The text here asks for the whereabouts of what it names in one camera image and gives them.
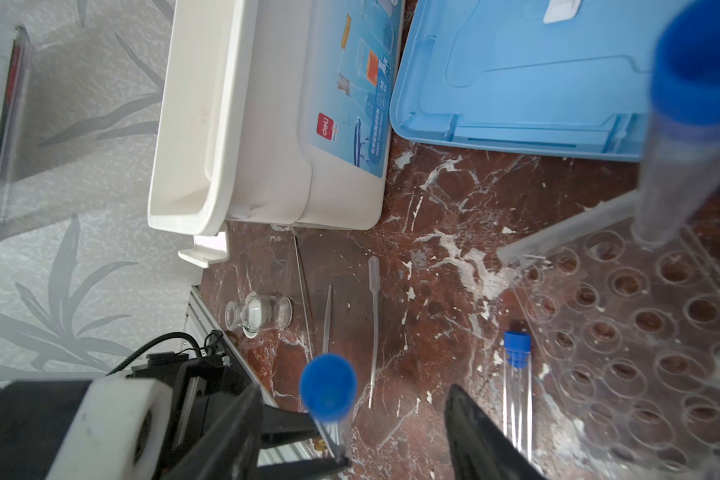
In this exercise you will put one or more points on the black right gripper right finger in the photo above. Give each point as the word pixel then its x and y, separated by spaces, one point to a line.
pixel 478 449

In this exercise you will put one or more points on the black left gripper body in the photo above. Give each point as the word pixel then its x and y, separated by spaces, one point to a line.
pixel 140 425

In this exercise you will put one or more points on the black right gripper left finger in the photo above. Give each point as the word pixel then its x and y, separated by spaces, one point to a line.
pixel 230 447

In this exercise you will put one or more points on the blue capped test tube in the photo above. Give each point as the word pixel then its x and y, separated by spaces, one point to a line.
pixel 680 164
pixel 517 418
pixel 327 389

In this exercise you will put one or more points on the clear acrylic test tube rack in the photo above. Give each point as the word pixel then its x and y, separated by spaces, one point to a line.
pixel 630 336

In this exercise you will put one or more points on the white plastic storage bin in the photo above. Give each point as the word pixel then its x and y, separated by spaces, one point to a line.
pixel 274 112

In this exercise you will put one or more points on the thin glass stirring rod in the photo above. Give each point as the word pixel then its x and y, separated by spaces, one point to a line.
pixel 304 298

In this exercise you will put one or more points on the small clear glass beaker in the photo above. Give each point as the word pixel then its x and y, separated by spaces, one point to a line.
pixel 258 314

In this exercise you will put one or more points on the clear plastic dropper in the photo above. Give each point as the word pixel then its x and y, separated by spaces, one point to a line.
pixel 327 321

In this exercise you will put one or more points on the clear plastic pipette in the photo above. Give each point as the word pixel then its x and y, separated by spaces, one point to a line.
pixel 374 287

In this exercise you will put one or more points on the blue plastic bin lid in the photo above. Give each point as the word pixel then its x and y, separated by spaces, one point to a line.
pixel 494 75

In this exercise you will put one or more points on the clear acrylic wall shelf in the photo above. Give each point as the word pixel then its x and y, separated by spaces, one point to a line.
pixel 3 138

